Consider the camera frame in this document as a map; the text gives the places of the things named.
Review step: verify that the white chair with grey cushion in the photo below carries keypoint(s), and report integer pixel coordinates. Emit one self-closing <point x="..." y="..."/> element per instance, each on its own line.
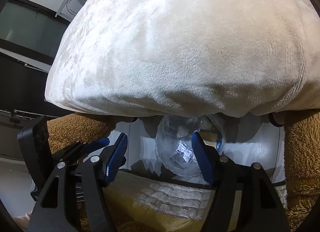
<point x="68" y="5"/>

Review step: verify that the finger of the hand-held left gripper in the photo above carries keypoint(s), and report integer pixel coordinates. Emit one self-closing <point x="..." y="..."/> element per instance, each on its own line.
<point x="96" y="145"/>

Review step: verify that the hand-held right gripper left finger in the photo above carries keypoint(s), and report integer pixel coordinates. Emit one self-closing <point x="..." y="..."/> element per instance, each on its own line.
<point x="116" y="159"/>

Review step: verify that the clear plastic bag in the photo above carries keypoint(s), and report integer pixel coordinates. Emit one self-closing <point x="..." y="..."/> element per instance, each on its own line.
<point x="172" y="147"/>

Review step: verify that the brown fleece pants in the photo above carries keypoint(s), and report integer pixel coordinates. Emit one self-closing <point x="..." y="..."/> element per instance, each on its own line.
<point x="302" y="172"/>

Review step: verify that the beige fleece bed blanket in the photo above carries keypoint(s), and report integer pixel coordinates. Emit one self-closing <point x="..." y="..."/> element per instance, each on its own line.
<point x="175" y="47"/>

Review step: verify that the yellow and white quilted mat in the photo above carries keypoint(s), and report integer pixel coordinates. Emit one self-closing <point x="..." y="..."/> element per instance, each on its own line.
<point x="162" y="197"/>

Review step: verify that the white printed packet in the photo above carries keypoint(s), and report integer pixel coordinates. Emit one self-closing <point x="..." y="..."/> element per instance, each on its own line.
<point x="183" y="151"/>

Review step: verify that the dark framed glass door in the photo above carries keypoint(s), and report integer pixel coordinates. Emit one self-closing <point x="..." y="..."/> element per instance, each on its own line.
<point x="22" y="47"/>

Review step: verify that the brown paper bag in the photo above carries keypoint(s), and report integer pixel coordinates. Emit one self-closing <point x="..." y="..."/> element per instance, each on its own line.
<point x="207" y="124"/>

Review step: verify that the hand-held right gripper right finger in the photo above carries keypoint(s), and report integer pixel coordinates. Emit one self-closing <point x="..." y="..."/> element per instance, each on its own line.
<point x="203" y="159"/>

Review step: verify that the large white tissue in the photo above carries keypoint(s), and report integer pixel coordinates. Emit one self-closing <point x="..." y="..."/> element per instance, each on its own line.
<point x="182" y="131"/>

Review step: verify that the dark bed leg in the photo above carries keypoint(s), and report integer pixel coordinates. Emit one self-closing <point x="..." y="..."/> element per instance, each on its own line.
<point x="276" y="119"/>

